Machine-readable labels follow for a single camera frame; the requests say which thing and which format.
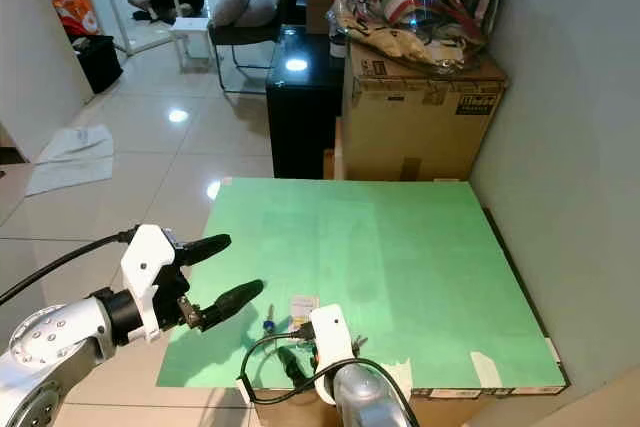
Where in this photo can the white tape strip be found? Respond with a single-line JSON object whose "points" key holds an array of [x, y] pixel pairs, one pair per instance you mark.
{"points": [[487, 371]]}

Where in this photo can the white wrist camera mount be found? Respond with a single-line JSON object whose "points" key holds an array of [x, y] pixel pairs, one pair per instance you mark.
{"points": [[330, 337], [145, 267]]}

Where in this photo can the green corrugated plastic board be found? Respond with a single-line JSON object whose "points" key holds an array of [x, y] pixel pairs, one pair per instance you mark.
{"points": [[390, 267]]}

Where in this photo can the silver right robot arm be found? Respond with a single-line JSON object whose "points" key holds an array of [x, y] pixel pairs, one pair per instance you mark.
{"points": [[360, 402]]}

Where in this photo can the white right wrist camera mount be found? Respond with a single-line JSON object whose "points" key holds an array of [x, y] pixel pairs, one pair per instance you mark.
{"points": [[330, 337]]}

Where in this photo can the dark metal frame chair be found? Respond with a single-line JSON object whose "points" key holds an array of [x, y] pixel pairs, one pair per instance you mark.
{"points": [[240, 37]]}

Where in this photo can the white counter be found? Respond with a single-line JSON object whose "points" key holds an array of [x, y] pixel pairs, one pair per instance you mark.
{"points": [[40, 57]]}

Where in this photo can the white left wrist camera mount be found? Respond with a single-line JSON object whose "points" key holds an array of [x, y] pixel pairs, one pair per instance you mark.
{"points": [[145, 267]]}

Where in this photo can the white towel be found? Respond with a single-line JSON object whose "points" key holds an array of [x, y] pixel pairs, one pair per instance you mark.
{"points": [[72, 159]]}

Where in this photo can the clear bag of striped fabric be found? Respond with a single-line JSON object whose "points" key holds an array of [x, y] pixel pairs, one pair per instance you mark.
{"points": [[420, 2]]}

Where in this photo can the key bunch with white card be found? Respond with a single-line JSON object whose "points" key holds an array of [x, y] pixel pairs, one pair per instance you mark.
{"points": [[304, 307]]}

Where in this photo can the white metal frame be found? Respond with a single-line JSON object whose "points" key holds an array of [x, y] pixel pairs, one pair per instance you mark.
{"points": [[125, 29]]}

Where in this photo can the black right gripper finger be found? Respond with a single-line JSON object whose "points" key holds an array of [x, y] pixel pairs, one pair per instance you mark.
{"points": [[293, 367]]}

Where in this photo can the glossy black cabinet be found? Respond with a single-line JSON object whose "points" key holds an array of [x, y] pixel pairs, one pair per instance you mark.
{"points": [[300, 117]]}

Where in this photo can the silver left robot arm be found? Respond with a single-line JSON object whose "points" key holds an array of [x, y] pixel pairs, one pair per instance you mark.
{"points": [[50, 347]]}

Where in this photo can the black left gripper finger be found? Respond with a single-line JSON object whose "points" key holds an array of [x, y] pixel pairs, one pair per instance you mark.
{"points": [[205, 245], [232, 302]]}

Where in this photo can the small white stool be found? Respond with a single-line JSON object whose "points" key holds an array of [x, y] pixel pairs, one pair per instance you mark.
{"points": [[190, 29]]}

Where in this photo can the plain silver key bunch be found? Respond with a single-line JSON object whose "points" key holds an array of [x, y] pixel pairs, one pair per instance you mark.
{"points": [[360, 343]]}

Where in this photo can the large brown cardboard box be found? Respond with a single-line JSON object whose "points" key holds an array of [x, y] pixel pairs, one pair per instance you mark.
{"points": [[410, 127]]}

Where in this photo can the orange shopping bag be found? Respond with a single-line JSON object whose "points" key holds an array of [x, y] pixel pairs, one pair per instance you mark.
{"points": [[78, 12]]}

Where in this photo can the black storage box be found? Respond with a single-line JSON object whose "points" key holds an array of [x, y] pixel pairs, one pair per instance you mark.
{"points": [[100, 62]]}

